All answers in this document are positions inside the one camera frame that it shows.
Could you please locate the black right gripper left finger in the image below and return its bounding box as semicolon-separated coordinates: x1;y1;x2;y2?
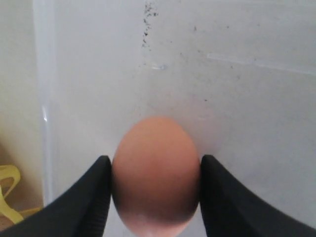
0;156;111;237

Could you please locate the brown egg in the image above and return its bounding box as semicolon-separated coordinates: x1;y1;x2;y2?
112;117;201;237

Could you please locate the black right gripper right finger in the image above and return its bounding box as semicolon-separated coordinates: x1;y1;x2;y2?
200;155;316;237

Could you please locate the clear plastic container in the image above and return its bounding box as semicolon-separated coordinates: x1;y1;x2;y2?
33;0;316;227

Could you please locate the yellow plastic egg tray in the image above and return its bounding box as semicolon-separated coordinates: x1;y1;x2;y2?
0;164;44;224

